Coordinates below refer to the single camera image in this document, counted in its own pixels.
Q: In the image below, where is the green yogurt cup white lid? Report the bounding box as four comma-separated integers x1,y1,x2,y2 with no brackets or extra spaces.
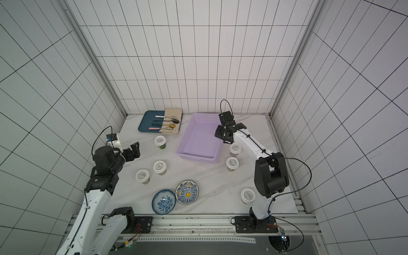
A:
154,136,166,149

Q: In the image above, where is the purple perforated plastic basket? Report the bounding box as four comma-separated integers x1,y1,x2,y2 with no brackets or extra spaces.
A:
176,113,222,164

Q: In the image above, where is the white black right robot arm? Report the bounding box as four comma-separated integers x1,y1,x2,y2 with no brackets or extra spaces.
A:
215,123,290,227

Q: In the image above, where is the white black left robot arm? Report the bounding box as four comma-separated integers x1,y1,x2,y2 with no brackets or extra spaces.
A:
57,142,140,255

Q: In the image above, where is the dark teal plastic tray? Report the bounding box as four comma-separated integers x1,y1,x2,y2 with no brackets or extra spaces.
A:
138,110,165,133

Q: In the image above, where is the beige folded cloth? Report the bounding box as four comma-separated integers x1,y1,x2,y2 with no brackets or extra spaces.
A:
159,108,183,135

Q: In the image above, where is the black spoon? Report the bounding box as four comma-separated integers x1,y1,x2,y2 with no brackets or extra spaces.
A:
153,119,180,124

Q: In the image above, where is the blue patterned bowl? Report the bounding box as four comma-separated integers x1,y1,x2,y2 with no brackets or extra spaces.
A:
152,190,176,215

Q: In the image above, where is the yellow blue patterned plate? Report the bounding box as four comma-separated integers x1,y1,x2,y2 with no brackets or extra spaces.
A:
175,180,199,205

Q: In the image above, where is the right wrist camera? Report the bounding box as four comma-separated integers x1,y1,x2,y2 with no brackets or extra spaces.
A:
218,111,235,128

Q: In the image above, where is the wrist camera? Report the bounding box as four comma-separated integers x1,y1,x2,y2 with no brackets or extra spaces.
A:
218,111,235,128
106,133,123,151

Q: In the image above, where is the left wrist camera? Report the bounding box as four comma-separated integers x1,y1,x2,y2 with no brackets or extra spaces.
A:
106,133,123,151

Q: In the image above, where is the green handled gold spoon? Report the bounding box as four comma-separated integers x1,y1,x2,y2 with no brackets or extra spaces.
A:
152,123,176,129

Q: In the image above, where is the white handled spoon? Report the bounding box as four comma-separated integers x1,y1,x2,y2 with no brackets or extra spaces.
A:
155,115,179,120

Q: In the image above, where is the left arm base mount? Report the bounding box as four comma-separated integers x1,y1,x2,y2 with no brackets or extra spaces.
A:
123,216,153,235

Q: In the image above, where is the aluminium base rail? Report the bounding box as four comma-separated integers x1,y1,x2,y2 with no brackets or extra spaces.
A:
63,214,322,245

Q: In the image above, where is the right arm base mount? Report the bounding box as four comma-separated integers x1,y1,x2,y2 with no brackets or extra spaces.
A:
232,216,278,234

